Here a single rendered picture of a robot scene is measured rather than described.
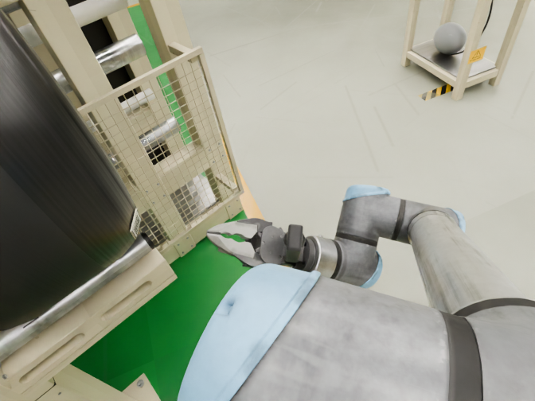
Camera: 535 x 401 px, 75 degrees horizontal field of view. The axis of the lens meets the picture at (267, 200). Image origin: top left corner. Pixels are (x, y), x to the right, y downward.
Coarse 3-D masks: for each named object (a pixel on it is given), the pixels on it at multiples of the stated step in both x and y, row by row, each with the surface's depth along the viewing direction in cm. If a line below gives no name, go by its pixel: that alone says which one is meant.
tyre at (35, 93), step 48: (0, 48) 38; (0, 96) 37; (48, 96) 41; (0, 144) 37; (48, 144) 40; (96, 144) 47; (0, 192) 38; (48, 192) 41; (96, 192) 46; (0, 240) 40; (48, 240) 44; (96, 240) 50; (0, 288) 43; (48, 288) 50
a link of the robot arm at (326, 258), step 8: (312, 240) 71; (320, 240) 70; (328, 240) 71; (320, 248) 68; (328, 248) 69; (336, 248) 70; (320, 256) 67; (328, 256) 68; (336, 256) 69; (312, 264) 68; (320, 264) 67; (328, 264) 68; (336, 264) 69; (320, 272) 68; (328, 272) 69
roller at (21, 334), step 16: (144, 240) 73; (128, 256) 72; (112, 272) 71; (80, 288) 68; (96, 288) 70; (64, 304) 67; (32, 320) 65; (48, 320) 66; (0, 336) 63; (16, 336) 64; (32, 336) 65; (0, 352) 63
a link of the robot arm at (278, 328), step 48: (240, 288) 21; (288, 288) 20; (336, 288) 21; (240, 336) 18; (288, 336) 18; (336, 336) 18; (384, 336) 18; (432, 336) 18; (192, 384) 18; (240, 384) 17; (288, 384) 17; (336, 384) 17; (384, 384) 16; (432, 384) 16; (480, 384) 16
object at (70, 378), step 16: (64, 368) 98; (48, 384) 85; (64, 384) 91; (80, 384) 100; (96, 384) 111; (0, 400) 77; (16, 400) 80; (32, 400) 84; (48, 400) 87; (64, 400) 92; (80, 400) 96; (96, 400) 102; (112, 400) 114; (128, 400) 129
